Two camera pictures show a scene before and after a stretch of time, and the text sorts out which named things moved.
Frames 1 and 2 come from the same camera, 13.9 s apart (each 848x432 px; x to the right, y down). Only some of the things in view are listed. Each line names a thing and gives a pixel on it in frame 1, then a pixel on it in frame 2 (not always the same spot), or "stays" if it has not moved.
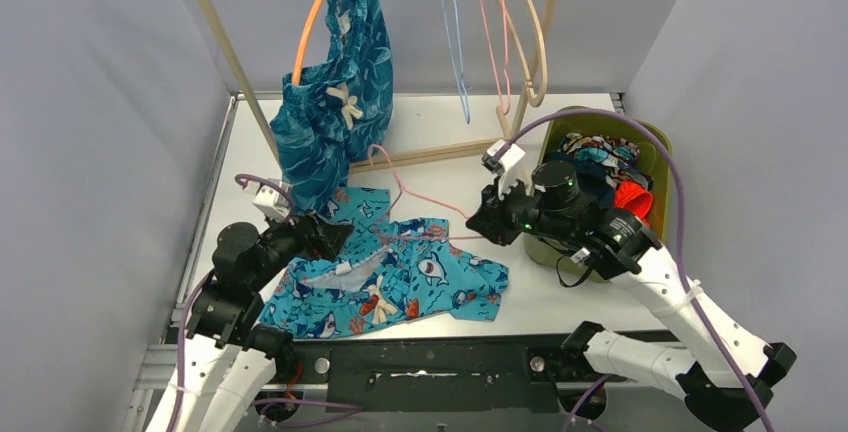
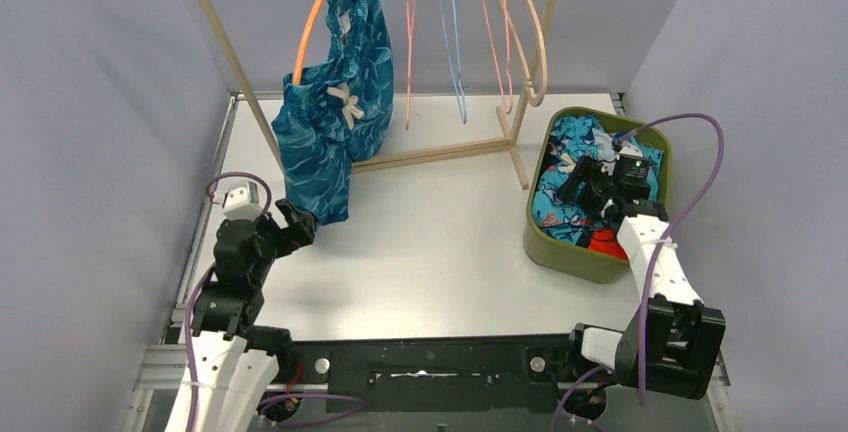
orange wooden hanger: x=300 y=44 stays
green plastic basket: x=655 y=151 stays
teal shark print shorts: x=335 y=111 stays
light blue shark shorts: x=383 y=269 -> x=572 y=138
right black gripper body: x=515 y=213 -> x=599 y=187
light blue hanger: x=466 y=113 stays
